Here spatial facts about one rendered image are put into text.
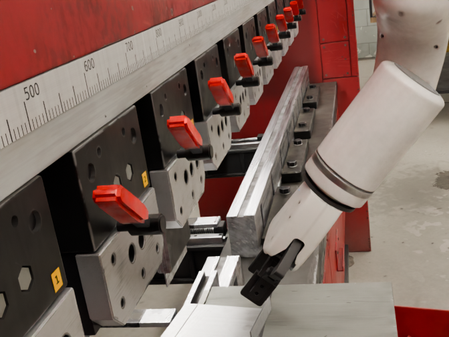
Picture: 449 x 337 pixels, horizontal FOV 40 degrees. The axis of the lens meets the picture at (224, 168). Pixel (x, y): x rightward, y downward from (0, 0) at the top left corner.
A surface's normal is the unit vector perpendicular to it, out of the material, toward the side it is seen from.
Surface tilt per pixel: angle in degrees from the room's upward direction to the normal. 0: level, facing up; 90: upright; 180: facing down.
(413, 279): 0
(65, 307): 90
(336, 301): 0
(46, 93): 90
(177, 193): 90
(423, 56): 122
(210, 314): 0
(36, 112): 90
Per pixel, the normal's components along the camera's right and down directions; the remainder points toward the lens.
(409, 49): -0.42, 0.82
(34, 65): 0.97, -0.07
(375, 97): -0.73, -0.18
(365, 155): -0.18, 0.34
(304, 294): -0.14, -0.94
